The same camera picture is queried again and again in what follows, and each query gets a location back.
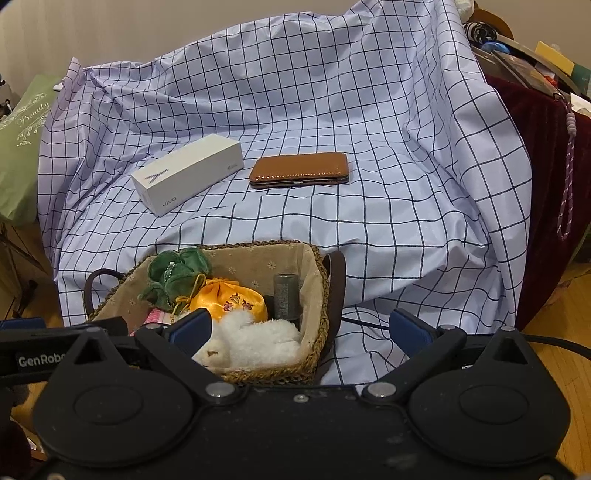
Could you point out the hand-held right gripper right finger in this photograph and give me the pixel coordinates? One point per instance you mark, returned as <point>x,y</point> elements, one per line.
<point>411,332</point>

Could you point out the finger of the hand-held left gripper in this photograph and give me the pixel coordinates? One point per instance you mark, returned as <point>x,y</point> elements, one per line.
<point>21,323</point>

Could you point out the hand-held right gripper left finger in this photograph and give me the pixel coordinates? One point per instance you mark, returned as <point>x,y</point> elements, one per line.
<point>189,328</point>

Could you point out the green plush toy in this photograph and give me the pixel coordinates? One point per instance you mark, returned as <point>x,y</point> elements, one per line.
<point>180,270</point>

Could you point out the white fluffy plush toy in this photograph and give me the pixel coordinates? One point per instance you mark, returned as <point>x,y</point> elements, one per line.
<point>258,339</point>

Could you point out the woven basket with beige lining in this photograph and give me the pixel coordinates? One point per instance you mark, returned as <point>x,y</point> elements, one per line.
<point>258,263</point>

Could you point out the clear bottle with black cap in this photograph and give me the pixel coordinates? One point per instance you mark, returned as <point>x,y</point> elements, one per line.
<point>286,295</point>

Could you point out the white checked bed sheet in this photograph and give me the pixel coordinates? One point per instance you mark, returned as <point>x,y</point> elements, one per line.
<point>369,184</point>

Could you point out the long white cardboard box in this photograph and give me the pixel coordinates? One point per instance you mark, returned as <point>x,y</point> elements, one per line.
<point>184,170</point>

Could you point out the green paper bag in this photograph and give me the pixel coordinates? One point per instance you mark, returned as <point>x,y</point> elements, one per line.
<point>23,161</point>

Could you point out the brown leather wallet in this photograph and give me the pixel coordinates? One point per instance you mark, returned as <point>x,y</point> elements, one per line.
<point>300,168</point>

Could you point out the dark red velvet cloth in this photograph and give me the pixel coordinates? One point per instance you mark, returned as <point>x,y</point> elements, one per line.
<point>540,184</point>

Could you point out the grey appliance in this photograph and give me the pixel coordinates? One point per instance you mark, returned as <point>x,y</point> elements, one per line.
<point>4,97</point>

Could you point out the white tissue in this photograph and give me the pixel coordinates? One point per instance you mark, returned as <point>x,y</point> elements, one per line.
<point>581,102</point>

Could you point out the blue ball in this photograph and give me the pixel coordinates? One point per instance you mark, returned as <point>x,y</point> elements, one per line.
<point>491,46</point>

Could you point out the green book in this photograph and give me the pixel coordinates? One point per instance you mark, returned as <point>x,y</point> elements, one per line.
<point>581,76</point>

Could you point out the black and white patterned item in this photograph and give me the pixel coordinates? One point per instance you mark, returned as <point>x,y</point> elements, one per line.
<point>478,31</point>

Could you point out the yellow flat box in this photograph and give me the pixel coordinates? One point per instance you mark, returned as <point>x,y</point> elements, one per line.
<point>554,55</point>

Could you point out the curved wooden chair back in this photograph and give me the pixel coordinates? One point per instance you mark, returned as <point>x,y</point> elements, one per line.
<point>498,21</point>

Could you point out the white lace cloth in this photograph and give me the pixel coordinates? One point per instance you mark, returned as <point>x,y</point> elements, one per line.
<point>465,9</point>

